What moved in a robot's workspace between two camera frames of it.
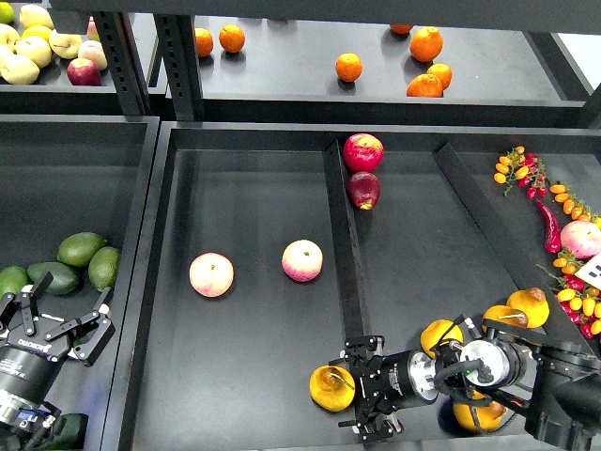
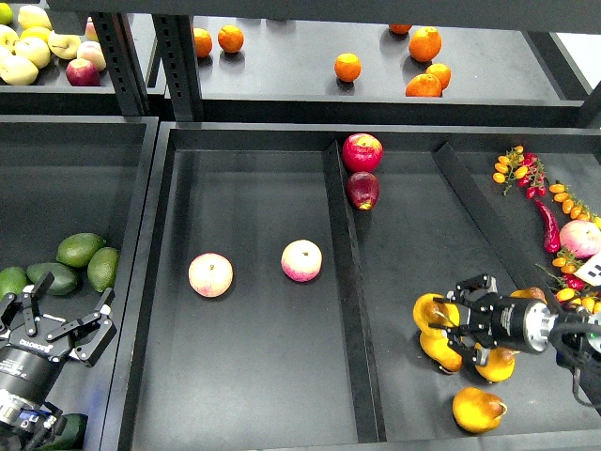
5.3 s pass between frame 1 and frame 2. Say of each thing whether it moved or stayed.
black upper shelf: stayed
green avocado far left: stayed
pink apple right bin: stayed
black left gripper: stayed
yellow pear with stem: moved
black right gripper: moved
